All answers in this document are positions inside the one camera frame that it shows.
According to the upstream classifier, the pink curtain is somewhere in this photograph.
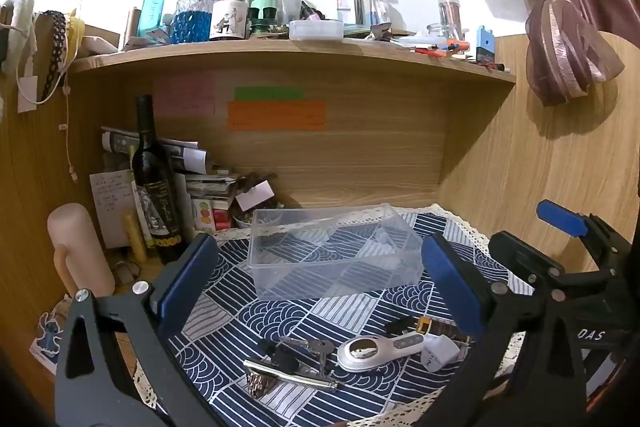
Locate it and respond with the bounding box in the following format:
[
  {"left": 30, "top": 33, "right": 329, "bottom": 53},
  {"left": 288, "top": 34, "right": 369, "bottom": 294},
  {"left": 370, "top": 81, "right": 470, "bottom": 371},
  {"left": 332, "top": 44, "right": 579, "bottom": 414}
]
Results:
[{"left": 439, "top": 0, "right": 640, "bottom": 108}]

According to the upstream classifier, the blue patterned table mat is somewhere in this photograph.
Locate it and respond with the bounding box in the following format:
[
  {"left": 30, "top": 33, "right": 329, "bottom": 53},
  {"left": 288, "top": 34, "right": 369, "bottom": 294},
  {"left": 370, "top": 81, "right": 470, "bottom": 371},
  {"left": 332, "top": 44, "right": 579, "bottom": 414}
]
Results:
[{"left": 134, "top": 204, "right": 537, "bottom": 427}]

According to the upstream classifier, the glass jar with silver lid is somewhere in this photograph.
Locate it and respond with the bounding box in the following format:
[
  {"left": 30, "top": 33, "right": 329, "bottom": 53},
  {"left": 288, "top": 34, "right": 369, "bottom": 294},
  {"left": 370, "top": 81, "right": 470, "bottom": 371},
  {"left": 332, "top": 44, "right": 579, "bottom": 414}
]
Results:
[{"left": 427, "top": 0, "right": 469, "bottom": 40}]

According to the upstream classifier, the glass bottle with blue liquid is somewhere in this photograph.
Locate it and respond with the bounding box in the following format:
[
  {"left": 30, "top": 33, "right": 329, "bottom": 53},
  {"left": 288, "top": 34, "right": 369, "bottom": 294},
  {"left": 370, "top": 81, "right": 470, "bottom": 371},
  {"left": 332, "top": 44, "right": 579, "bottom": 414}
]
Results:
[{"left": 172, "top": 0, "right": 214, "bottom": 46}]

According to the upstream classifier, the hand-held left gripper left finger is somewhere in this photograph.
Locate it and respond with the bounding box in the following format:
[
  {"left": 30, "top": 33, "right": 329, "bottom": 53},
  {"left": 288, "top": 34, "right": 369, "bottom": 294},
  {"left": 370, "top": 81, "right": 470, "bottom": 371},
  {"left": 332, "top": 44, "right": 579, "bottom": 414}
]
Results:
[{"left": 54, "top": 233, "right": 221, "bottom": 427}]

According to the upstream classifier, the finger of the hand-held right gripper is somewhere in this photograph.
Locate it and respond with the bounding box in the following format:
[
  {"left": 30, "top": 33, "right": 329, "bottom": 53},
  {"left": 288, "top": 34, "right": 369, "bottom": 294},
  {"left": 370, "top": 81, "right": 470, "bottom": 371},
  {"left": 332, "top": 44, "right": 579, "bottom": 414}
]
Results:
[
  {"left": 536, "top": 199, "right": 602, "bottom": 239},
  {"left": 487, "top": 230, "right": 569, "bottom": 284}
]

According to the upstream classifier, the white flat plastic case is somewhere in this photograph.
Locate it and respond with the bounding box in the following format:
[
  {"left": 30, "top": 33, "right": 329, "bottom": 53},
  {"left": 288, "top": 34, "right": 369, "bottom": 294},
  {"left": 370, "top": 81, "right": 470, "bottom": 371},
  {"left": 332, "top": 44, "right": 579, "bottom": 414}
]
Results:
[{"left": 288, "top": 19, "right": 345, "bottom": 42}]

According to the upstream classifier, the cardboard tube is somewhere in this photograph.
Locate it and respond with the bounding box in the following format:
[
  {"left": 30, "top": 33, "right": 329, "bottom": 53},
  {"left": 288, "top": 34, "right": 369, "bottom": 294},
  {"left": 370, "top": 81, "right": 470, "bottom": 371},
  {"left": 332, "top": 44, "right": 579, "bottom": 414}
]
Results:
[{"left": 124, "top": 6, "right": 144, "bottom": 50}]

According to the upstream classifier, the orange pen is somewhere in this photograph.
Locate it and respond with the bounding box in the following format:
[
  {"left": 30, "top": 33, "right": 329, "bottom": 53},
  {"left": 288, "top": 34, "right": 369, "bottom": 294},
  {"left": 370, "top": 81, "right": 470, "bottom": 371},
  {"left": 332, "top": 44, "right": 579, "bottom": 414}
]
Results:
[{"left": 414, "top": 40, "right": 472, "bottom": 58}]

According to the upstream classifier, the yellow tube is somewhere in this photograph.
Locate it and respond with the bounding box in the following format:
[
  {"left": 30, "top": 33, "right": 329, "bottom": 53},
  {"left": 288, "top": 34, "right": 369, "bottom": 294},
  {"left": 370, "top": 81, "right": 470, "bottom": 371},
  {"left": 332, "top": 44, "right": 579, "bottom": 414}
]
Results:
[{"left": 124, "top": 213, "right": 149, "bottom": 263}]

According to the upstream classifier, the wooden shelf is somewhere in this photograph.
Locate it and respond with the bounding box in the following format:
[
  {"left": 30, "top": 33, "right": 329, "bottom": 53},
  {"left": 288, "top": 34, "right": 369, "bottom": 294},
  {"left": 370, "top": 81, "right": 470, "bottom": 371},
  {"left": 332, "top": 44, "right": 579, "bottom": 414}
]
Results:
[{"left": 67, "top": 37, "right": 517, "bottom": 84}]

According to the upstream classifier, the black lace headband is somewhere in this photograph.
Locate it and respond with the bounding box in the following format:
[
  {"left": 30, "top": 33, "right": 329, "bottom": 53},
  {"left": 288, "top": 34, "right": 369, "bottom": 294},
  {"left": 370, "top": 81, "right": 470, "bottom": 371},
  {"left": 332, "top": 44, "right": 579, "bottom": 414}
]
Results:
[{"left": 34, "top": 10, "right": 69, "bottom": 103}]

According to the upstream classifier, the bunch of keys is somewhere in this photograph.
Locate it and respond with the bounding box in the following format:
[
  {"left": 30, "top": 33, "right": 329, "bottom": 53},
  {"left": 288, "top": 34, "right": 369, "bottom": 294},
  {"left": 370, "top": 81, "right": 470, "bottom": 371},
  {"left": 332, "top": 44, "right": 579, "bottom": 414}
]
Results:
[{"left": 257, "top": 336, "right": 336, "bottom": 379}]

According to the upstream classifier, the green sticky note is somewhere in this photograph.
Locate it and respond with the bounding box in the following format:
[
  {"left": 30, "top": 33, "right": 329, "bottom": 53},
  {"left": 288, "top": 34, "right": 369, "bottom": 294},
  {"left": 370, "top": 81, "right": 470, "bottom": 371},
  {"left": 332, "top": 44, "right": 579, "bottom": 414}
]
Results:
[{"left": 233, "top": 86, "right": 305, "bottom": 102}]

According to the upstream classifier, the white paper tag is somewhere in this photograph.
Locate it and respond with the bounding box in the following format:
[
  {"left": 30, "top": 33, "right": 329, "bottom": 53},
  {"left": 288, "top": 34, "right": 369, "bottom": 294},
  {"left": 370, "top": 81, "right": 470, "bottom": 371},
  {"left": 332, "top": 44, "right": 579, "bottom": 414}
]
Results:
[{"left": 235, "top": 181, "right": 275, "bottom": 210}]

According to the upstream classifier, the teal plastic bottle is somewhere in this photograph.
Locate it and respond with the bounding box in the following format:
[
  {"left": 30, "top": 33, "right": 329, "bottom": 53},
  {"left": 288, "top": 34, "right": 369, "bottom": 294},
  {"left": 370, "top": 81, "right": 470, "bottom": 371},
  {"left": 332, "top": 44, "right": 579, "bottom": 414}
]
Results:
[{"left": 137, "top": 0, "right": 168, "bottom": 39}]

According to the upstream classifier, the brown strap wristwatch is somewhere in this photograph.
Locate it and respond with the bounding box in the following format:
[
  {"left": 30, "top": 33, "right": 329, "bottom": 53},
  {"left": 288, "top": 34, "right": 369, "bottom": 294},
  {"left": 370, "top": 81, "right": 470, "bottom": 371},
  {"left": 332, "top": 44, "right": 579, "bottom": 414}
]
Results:
[{"left": 385, "top": 315, "right": 474, "bottom": 344}]

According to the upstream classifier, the blue cartoon sticker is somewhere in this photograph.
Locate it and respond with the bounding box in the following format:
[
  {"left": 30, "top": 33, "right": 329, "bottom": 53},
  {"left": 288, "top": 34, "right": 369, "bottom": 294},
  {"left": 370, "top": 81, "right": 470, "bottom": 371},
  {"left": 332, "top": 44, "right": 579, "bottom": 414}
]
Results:
[{"left": 28, "top": 302, "right": 69, "bottom": 376}]

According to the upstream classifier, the orange sticky note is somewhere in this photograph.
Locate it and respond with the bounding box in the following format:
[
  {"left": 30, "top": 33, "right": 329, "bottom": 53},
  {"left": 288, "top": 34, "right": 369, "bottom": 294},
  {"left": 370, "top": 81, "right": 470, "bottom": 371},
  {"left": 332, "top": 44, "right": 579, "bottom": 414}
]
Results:
[{"left": 227, "top": 100, "right": 329, "bottom": 132}]

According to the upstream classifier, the dark wine bottle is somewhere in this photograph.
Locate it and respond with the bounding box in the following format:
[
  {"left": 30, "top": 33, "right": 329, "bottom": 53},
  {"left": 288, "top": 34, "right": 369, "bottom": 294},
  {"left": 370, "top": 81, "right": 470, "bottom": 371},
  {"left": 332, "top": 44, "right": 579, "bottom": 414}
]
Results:
[{"left": 131, "top": 95, "right": 189, "bottom": 266}]

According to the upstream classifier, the rolled magazine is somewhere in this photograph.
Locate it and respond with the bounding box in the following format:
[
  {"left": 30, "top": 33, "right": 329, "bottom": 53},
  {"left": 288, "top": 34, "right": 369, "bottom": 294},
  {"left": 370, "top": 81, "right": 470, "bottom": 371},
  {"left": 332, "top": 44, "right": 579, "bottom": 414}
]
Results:
[{"left": 101, "top": 125, "right": 209, "bottom": 174}]

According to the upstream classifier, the white charger plug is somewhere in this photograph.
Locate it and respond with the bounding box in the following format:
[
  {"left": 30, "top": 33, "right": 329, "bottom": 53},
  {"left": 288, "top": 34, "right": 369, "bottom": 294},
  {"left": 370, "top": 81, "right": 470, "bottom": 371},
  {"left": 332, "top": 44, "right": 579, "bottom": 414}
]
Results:
[{"left": 420, "top": 333, "right": 462, "bottom": 373}]

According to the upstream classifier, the white handwritten note paper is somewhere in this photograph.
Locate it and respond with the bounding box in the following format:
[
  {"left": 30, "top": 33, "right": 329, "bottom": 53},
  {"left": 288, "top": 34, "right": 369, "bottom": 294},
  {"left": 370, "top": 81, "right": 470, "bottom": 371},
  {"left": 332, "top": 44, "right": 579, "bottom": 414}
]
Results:
[{"left": 89, "top": 170, "right": 139, "bottom": 251}]

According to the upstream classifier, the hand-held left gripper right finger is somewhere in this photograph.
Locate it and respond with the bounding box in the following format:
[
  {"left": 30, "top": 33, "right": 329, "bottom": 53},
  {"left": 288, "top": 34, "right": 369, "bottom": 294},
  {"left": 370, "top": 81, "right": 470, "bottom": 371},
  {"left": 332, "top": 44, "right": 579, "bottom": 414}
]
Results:
[{"left": 422, "top": 234, "right": 587, "bottom": 427}]

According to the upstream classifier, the pink mug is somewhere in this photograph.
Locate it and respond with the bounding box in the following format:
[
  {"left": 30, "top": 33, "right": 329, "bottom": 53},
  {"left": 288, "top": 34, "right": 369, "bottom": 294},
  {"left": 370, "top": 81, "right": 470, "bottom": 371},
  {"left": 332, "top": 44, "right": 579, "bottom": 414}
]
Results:
[{"left": 47, "top": 203, "right": 117, "bottom": 299}]

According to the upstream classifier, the clear plastic storage box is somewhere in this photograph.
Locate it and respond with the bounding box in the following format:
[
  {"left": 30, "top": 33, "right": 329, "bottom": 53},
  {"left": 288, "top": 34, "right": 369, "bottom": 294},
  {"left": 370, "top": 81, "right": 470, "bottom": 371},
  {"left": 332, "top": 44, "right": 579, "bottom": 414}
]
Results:
[{"left": 248, "top": 203, "right": 425, "bottom": 303}]

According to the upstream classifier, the white cloth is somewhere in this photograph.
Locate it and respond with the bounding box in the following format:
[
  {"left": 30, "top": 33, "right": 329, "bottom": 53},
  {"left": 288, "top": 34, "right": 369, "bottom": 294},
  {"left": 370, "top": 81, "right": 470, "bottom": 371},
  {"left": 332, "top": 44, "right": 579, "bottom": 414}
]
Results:
[{"left": 0, "top": 0, "right": 37, "bottom": 74}]

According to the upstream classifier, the stack of books and papers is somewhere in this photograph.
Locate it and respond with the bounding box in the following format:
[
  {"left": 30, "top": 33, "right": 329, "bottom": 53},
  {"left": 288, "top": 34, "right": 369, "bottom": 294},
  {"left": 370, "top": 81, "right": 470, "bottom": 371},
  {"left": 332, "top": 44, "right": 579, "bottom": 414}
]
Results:
[{"left": 172, "top": 166, "right": 242, "bottom": 234}]

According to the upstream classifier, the pink sticky note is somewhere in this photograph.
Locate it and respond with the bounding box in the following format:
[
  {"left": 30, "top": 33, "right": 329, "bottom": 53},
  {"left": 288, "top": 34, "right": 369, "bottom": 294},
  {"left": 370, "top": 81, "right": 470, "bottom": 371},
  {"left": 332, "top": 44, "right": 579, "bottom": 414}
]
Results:
[{"left": 153, "top": 74, "right": 215, "bottom": 117}]

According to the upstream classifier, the blue and black stamp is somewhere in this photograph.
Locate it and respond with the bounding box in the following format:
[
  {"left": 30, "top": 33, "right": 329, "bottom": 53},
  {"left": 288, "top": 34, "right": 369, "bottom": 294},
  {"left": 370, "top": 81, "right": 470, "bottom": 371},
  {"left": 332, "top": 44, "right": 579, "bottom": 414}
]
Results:
[{"left": 474, "top": 25, "right": 496, "bottom": 63}]

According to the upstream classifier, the white cable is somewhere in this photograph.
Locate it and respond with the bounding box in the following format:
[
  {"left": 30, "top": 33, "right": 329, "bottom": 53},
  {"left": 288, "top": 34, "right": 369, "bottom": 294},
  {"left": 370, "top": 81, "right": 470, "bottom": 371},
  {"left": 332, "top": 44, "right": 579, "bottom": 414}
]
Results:
[{"left": 14, "top": 21, "right": 79, "bottom": 181}]

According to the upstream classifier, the white handheld mirror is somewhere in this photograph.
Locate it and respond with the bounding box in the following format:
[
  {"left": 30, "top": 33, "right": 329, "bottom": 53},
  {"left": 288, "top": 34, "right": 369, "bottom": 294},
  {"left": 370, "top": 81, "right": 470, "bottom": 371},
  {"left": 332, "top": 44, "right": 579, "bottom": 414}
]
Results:
[{"left": 336, "top": 333, "right": 427, "bottom": 373}]

